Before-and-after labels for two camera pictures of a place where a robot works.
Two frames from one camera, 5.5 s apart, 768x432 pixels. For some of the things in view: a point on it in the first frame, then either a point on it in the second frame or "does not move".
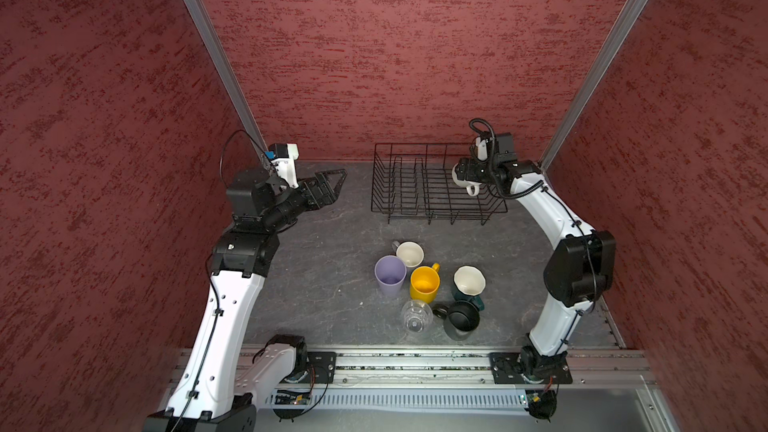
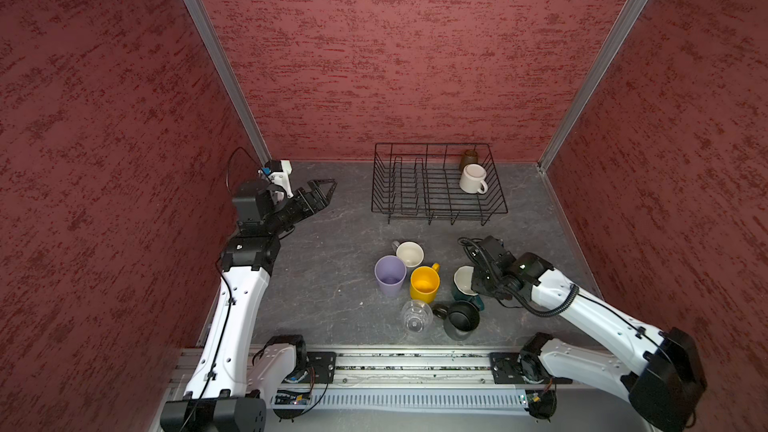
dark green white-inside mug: x=468 y=283 does not move
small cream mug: x=411 y=252 does not move
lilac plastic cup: x=390 y=273 does not move
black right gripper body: x=478 y=171 -> x=486 y=283
